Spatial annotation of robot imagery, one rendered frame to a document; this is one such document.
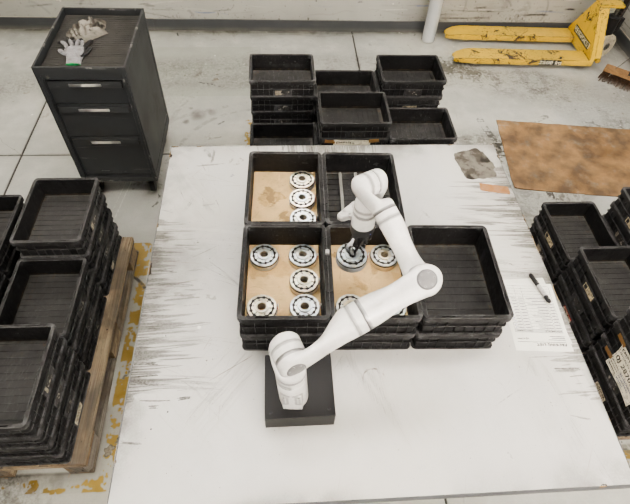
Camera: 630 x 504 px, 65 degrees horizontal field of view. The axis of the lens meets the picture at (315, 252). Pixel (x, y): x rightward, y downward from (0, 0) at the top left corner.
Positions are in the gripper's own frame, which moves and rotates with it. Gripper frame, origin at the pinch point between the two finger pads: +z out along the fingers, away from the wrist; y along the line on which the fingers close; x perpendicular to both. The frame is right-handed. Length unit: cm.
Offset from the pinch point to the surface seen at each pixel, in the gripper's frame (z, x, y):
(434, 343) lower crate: 26.2, -35.0, 4.8
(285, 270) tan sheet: 16.9, 20.3, -14.0
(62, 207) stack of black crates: 51, 142, -45
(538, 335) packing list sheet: 30, -61, 37
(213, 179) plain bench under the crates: 30, 86, 6
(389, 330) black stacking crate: 16.5, -22.4, -7.6
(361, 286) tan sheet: 16.9, -4.2, -0.1
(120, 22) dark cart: 13, 204, 41
